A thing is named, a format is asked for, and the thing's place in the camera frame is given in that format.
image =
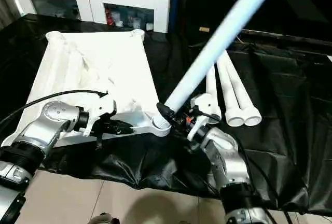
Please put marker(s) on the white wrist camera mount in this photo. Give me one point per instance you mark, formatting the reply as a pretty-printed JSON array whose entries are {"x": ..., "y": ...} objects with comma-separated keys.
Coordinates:
[
  {"x": 104, "y": 107},
  {"x": 205, "y": 104}
]

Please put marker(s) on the dark metal rail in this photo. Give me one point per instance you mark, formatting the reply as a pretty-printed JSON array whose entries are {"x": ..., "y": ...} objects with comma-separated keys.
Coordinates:
[{"x": 290, "y": 40}]

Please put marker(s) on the white plastic table leg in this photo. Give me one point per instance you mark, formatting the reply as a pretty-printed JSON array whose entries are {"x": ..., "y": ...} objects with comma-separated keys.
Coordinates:
[
  {"x": 212, "y": 94},
  {"x": 246, "y": 97},
  {"x": 223, "y": 32},
  {"x": 233, "y": 99}
]

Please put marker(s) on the small tan tag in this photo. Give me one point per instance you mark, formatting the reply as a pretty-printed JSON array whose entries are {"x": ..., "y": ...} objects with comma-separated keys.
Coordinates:
[{"x": 204, "y": 29}]

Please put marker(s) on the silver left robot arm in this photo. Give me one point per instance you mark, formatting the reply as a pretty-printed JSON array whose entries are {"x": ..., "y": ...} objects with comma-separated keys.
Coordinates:
[{"x": 41, "y": 130}]

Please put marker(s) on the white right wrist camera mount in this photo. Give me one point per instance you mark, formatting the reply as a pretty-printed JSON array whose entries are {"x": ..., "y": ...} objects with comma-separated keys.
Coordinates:
[{"x": 205, "y": 104}]

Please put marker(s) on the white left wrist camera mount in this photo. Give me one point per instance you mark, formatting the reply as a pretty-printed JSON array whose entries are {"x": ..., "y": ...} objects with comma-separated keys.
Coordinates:
[{"x": 104, "y": 107}]

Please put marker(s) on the white plastic table top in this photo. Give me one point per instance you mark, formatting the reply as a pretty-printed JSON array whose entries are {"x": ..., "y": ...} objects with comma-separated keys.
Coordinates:
[{"x": 93, "y": 73}]

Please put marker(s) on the small bottles behind glass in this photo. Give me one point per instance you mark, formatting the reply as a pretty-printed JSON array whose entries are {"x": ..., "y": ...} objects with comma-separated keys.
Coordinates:
[{"x": 127, "y": 19}]

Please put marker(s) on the black plastic mat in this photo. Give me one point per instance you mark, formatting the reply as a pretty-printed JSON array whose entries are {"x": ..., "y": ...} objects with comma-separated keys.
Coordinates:
[{"x": 290, "y": 130}]

